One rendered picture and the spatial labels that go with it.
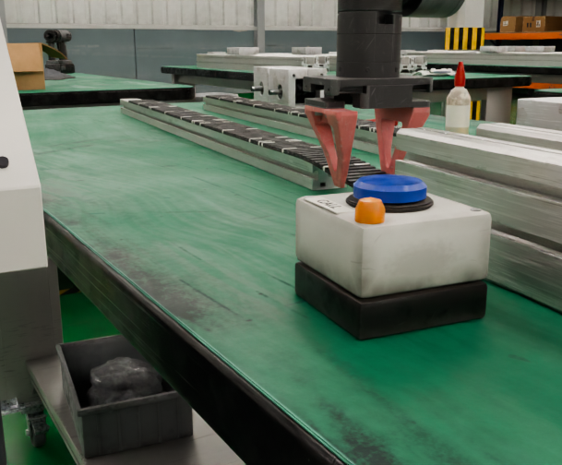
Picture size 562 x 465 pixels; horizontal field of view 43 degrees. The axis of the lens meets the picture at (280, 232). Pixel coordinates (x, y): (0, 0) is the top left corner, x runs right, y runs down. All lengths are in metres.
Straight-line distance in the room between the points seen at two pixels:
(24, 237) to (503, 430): 0.33
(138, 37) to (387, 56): 11.41
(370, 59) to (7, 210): 0.33
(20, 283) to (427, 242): 1.43
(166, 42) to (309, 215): 11.80
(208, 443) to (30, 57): 1.57
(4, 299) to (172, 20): 10.68
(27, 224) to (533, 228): 0.32
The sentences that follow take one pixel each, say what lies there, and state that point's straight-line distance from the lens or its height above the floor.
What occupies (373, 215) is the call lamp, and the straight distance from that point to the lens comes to 0.36.
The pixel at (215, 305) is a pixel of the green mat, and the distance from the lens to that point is 0.42.
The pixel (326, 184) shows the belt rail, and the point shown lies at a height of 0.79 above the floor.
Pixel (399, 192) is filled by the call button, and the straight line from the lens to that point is 0.38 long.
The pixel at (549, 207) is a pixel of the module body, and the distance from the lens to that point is 0.42.
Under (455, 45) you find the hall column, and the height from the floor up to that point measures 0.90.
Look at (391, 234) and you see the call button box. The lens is 0.36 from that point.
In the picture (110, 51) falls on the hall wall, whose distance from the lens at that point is 11.87.
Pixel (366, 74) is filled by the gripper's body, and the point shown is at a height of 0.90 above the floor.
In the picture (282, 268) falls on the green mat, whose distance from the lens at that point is 0.49.
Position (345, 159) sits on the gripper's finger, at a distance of 0.65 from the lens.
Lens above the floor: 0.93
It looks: 15 degrees down
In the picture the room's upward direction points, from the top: straight up
